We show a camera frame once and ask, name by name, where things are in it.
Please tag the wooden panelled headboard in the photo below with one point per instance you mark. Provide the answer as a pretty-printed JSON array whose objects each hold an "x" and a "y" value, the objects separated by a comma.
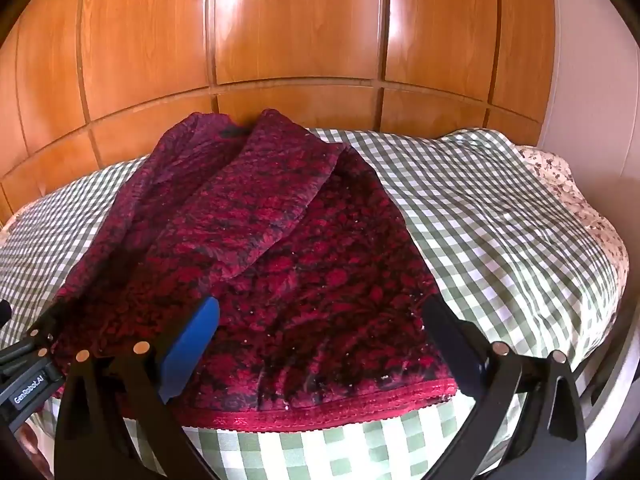
[{"x": 280, "y": 35}]

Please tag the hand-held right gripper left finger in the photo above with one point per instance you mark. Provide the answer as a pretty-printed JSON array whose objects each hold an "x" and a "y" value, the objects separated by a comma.
[{"x": 192, "y": 342}]

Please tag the dark red patterned knit garment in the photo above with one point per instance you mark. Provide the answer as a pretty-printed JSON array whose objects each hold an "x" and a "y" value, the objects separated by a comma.
[{"x": 280, "y": 270}]

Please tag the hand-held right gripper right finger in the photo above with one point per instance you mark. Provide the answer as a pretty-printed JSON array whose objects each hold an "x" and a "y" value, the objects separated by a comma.
[{"x": 452, "y": 345}]

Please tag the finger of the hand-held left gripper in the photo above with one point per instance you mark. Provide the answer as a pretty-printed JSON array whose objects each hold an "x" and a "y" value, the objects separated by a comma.
[{"x": 40, "y": 335}]

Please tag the floral quilt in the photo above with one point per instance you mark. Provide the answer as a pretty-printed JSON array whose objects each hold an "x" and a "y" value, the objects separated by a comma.
[{"x": 575, "y": 195}]

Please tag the green checked bed sheet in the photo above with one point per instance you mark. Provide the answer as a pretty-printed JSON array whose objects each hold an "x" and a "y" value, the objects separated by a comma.
[{"x": 500, "y": 220}]

